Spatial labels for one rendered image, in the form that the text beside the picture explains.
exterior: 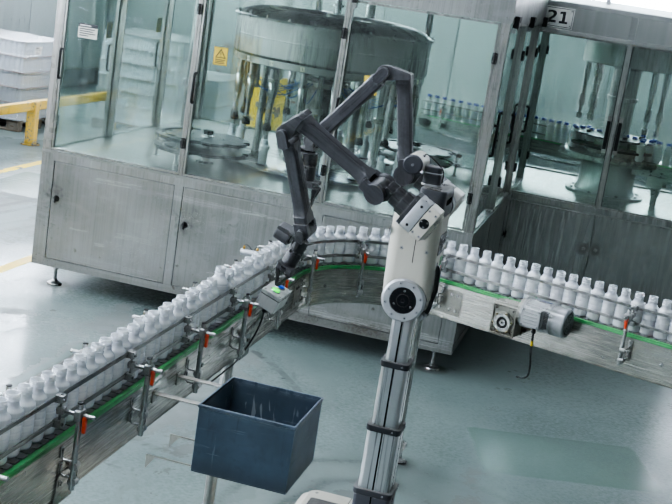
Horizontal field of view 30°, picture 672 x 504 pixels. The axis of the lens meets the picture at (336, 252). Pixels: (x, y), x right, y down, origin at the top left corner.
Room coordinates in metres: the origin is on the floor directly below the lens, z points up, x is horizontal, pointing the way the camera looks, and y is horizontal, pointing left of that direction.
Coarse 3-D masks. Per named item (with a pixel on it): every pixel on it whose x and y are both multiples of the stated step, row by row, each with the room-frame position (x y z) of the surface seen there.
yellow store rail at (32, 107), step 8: (0, 104) 12.43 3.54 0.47; (8, 104) 12.52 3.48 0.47; (16, 104) 12.65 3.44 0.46; (24, 104) 12.81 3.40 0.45; (32, 104) 12.98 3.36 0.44; (40, 104) 13.15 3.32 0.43; (0, 112) 12.35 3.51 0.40; (8, 112) 12.51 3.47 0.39; (16, 112) 12.67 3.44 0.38; (32, 112) 13.02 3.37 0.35; (32, 120) 13.02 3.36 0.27; (32, 128) 13.02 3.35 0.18; (32, 136) 13.02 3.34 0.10; (24, 144) 13.01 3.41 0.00; (32, 144) 13.00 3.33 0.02
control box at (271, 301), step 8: (264, 288) 4.43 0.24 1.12; (280, 288) 4.50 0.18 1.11; (264, 296) 4.43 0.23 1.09; (272, 296) 4.42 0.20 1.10; (280, 296) 4.43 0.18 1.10; (288, 296) 4.54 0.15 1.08; (264, 304) 4.43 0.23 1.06; (272, 304) 4.42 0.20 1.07; (280, 304) 4.46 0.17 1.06; (264, 312) 4.46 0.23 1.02; (272, 312) 4.42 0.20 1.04; (256, 320) 4.50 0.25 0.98; (248, 328) 4.50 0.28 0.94; (248, 344) 4.46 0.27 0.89; (216, 376) 4.26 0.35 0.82
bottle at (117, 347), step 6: (114, 336) 3.47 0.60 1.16; (120, 336) 3.47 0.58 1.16; (114, 342) 3.47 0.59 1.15; (120, 342) 3.48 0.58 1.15; (114, 348) 3.47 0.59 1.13; (120, 348) 3.47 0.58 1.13; (120, 354) 3.47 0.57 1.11; (114, 366) 3.46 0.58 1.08; (120, 366) 3.47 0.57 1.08; (114, 372) 3.46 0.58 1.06; (120, 372) 3.47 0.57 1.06; (114, 378) 3.46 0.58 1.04; (120, 384) 3.48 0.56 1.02; (114, 390) 3.47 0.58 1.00
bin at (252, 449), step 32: (224, 384) 3.81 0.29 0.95; (256, 384) 3.88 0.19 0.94; (224, 416) 3.58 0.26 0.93; (256, 416) 3.88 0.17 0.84; (288, 416) 3.85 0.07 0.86; (224, 448) 3.58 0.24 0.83; (256, 448) 3.56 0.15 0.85; (288, 448) 3.54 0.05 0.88; (256, 480) 3.56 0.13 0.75; (288, 480) 3.55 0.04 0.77
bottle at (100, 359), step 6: (96, 342) 3.39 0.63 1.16; (96, 348) 3.36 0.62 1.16; (102, 348) 3.36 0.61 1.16; (96, 354) 3.35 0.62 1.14; (102, 354) 3.37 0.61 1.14; (96, 360) 3.35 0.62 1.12; (102, 360) 3.36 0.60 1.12; (102, 366) 3.35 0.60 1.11; (102, 372) 3.36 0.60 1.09; (102, 378) 3.36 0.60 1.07; (96, 384) 3.35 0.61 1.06; (102, 384) 3.36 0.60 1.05; (96, 390) 3.35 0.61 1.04; (102, 396) 3.37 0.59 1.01
